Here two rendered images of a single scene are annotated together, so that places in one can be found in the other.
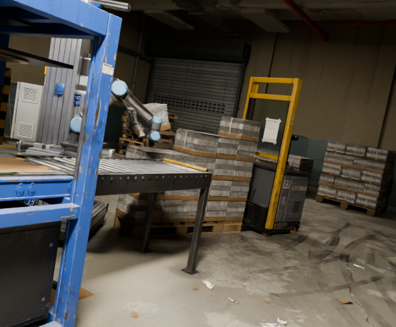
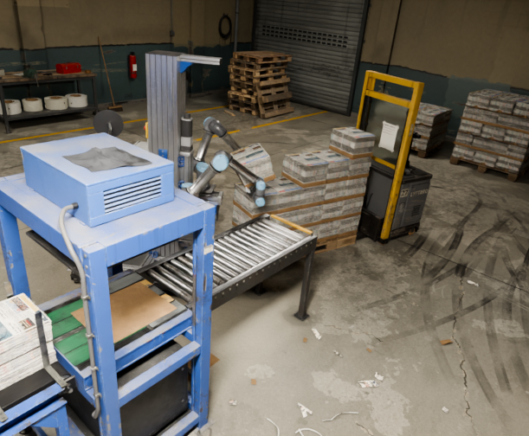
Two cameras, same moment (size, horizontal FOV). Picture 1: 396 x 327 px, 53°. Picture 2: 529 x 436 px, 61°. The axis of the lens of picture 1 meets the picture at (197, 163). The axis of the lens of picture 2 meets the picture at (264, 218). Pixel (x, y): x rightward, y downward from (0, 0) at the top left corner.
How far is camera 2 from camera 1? 134 cm
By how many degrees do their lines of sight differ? 21
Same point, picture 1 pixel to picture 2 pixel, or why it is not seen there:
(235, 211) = (349, 226)
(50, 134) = not seen: hidden behind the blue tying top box
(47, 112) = not seen: hidden behind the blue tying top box
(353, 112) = (507, 43)
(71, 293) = (203, 396)
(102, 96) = (206, 270)
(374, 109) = not seen: outside the picture
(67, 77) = (169, 143)
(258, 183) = (375, 188)
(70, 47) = (166, 113)
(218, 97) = (338, 27)
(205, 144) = (314, 174)
